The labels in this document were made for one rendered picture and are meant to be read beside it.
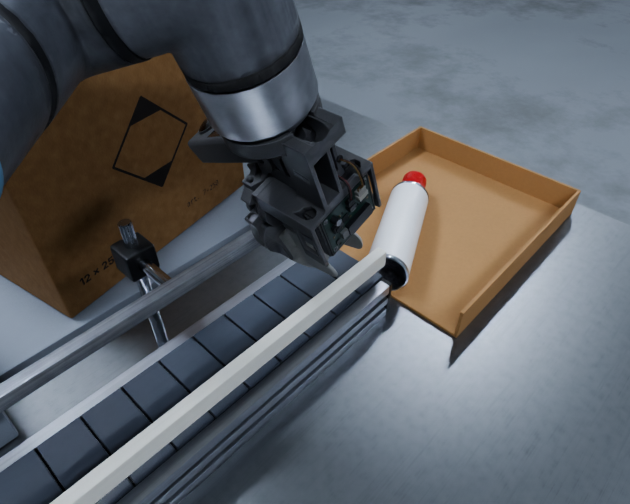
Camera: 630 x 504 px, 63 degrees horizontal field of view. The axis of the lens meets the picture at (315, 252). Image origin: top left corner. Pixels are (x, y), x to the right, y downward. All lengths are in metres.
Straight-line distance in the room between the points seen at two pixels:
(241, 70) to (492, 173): 0.58
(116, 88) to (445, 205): 0.45
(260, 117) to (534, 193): 0.56
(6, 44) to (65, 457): 0.33
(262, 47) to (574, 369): 0.45
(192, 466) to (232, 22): 0.34
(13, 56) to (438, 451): 0.43
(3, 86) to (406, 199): 0.51
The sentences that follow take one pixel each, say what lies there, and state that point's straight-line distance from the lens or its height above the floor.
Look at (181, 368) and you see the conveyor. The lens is 0.49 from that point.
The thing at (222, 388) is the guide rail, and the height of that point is 0.91.
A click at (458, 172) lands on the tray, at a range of 0.82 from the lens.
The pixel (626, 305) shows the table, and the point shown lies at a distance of 0.69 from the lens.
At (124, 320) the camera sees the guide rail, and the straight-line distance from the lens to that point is 0.43.
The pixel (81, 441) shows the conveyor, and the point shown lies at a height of 0.88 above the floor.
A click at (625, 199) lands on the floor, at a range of 2.51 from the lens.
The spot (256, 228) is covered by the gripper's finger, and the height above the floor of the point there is 1.00.
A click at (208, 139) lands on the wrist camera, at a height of 1.06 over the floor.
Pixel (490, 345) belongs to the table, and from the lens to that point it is 0.58.
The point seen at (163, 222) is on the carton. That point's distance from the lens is 0.64.
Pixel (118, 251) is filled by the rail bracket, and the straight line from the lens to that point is 0.48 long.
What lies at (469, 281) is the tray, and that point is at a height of 0.83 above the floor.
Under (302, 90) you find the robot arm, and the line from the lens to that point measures 0.32.
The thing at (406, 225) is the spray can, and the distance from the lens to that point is 0.61.
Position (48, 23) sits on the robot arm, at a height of 1.19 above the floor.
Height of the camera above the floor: 1.27
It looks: 42 degrees down
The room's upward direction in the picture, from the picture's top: straight up
